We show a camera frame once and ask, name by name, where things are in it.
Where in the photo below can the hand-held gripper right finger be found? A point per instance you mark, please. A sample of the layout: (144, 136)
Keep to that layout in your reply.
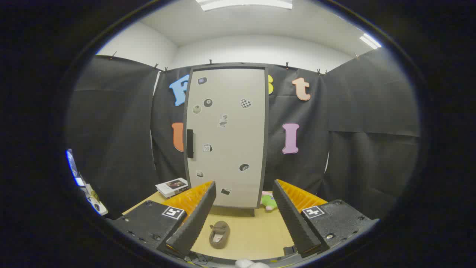
(292, 219)

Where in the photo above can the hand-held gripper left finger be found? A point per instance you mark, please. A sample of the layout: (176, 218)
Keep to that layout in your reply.
(197, 219)

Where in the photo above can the brown fuzzy shoe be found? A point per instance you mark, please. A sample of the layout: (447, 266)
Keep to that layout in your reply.
(219, 235)

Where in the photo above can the dark grey shoe cabinet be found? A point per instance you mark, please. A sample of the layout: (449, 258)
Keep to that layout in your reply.
(267, 149)

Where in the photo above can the green and pink plush toy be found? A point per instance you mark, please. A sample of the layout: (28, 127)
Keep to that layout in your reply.
(268, 202)

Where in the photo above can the white soft object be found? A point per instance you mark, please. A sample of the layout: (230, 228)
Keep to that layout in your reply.
(251, 264)

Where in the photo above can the pale clutter pile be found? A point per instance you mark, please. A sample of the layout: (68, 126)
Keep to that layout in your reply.
(95, 203)

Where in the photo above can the black backdrop cloth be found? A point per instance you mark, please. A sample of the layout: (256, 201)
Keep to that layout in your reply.
(111, 130)

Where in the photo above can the bright screen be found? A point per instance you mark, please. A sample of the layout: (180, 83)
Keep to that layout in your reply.
(72, 165)

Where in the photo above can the small ceiling light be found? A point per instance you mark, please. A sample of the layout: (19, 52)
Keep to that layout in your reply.
(370, 41)

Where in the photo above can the long ceiling light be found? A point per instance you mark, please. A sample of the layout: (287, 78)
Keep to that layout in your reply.
(245, 3)

